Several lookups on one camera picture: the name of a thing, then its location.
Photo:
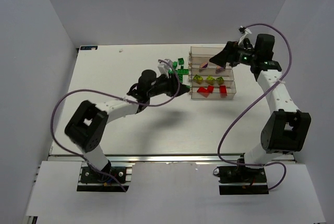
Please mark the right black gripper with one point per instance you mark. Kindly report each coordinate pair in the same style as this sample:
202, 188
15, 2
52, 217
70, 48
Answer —
232, 54

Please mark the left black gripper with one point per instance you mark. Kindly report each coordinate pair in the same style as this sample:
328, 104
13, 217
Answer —
172, 85

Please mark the purple lego base brick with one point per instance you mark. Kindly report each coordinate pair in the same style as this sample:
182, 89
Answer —
219, 69

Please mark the lime lego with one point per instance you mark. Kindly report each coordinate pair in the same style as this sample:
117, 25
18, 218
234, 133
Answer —
198, 79

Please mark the red small lego brick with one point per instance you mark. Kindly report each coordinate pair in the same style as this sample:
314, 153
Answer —
210, 89

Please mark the red curved lego piece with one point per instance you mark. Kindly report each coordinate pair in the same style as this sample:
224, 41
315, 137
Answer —
202, 90

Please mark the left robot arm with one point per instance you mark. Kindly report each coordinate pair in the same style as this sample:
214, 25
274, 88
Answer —
86, 127

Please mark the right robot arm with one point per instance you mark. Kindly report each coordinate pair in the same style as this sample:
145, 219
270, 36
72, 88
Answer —
287, 127

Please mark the green flat lego plate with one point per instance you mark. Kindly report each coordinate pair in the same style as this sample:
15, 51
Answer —
183, 71

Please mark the clear compartment organizer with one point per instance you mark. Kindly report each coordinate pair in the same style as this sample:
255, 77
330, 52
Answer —
198, 55

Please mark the green lego brick small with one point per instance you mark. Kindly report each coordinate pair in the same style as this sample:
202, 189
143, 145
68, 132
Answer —
174, 64

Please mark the green lego brick top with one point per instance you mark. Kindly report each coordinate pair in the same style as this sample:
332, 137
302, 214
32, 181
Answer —
181, 61

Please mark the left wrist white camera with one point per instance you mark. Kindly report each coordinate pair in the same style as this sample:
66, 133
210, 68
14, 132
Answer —
164, 66

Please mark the wrist white camera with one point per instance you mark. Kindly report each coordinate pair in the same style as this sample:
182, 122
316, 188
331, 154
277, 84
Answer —
164, 66
244, 31

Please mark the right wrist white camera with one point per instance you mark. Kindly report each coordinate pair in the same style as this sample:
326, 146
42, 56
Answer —
244, 31

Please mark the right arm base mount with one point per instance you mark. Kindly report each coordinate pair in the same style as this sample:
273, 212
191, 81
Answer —
241, 180

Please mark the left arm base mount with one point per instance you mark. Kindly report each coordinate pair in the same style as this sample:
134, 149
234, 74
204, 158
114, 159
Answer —
92, 181

